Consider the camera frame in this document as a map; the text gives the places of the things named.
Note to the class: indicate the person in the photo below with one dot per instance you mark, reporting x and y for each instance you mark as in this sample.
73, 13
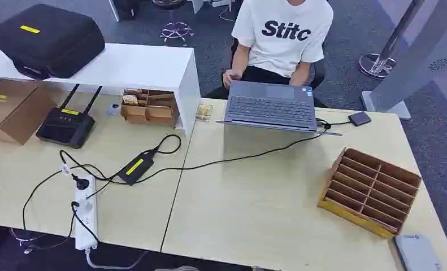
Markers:
283, 41

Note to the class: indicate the grey flat device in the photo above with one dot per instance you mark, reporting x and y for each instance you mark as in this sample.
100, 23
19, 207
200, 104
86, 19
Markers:
418, 254

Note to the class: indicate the wooden slotted card box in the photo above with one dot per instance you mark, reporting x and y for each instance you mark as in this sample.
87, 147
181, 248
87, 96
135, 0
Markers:
369, 194

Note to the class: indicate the white power strip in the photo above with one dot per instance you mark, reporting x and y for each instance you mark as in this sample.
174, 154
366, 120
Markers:
86, 217

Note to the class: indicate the grey laptop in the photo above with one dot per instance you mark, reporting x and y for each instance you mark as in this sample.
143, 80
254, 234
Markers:
270, 106

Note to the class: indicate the white desk shelf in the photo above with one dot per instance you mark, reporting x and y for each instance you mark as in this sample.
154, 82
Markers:
133, 65

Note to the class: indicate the chrome round stand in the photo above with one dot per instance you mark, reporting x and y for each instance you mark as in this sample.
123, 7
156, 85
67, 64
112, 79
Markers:
376, 63

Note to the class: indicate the grey panel stand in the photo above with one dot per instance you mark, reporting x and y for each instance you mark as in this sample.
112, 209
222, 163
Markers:
414, 67

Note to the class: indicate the person's right hand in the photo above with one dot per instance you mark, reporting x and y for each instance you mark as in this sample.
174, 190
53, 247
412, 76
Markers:
230, 77

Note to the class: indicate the black external drive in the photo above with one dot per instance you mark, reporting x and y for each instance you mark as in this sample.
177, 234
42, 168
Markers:
360, 118

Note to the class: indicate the small grey round object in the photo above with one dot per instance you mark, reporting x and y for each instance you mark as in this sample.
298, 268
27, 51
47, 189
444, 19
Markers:
113, 109

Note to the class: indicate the black carrying case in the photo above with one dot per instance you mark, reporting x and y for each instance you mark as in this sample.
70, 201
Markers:
54, 41

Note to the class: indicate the brown cardboard box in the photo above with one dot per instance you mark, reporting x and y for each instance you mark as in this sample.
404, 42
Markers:
15, 108

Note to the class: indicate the black power adapter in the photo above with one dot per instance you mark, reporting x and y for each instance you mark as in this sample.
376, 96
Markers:
136, 167

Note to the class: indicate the black router with antennas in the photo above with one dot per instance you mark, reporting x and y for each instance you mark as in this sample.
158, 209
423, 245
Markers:
64, 127

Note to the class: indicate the small wooden card box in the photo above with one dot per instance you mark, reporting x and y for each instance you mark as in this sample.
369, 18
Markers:
148, 108

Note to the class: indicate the chrome stool base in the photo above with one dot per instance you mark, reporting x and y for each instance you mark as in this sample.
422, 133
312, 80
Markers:
176, 30

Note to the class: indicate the black mains plug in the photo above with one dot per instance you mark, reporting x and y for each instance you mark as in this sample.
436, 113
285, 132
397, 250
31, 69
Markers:
81, 183

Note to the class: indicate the chrome base under desk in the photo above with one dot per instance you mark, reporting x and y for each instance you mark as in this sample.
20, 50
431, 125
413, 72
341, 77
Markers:
23, 237

